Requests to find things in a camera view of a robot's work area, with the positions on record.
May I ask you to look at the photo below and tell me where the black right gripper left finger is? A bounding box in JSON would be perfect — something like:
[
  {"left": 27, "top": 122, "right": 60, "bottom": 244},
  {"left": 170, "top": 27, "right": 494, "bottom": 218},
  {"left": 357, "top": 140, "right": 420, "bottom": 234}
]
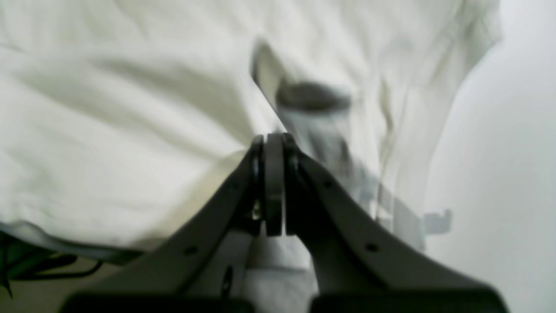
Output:
[{"left": 61, "top": 133, "right": 284, "bottom": 313}]

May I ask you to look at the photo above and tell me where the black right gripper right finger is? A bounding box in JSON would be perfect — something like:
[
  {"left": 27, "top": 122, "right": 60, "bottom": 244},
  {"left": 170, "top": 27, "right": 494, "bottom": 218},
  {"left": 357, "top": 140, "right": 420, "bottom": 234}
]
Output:
[{"left": 282, "top": 133, "right": 508, "bottom": 313}]

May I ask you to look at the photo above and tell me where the light grey T-shirt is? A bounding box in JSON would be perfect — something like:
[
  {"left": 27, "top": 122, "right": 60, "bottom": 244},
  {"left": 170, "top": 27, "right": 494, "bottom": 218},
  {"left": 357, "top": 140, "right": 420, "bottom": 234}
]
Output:
[{"left": 1, "top": 0, "right": 500, "bottom": 313}]

